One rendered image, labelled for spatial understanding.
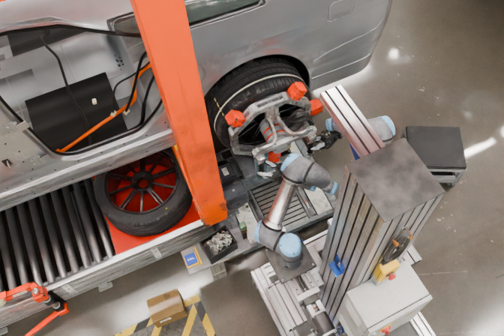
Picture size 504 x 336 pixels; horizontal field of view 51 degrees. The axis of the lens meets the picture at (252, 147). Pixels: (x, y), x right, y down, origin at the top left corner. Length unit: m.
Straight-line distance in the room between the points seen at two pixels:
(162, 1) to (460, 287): 2.96
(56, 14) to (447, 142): 2.77
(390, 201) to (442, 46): 3.34
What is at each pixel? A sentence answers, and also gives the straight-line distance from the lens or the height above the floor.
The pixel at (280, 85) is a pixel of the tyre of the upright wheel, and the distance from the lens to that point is 3.16.
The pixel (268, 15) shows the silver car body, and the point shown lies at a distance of 2.89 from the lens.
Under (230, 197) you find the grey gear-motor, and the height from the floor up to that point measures 0.40.
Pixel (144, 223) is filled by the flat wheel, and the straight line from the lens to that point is 3.54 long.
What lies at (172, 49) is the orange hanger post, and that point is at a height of 2.21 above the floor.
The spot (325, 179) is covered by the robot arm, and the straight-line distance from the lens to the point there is 2.71.
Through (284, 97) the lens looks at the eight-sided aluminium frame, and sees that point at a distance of 3.15.
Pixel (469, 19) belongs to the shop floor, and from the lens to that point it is 5.38.
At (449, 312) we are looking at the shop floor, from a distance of 3.96.
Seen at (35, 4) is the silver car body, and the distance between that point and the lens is 2.68.
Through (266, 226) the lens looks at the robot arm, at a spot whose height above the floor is 1.07.
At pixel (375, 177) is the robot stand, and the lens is 1.89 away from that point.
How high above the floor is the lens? 3.69
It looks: 60 degrees down
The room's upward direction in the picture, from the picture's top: 5 degrees counter-clockwise
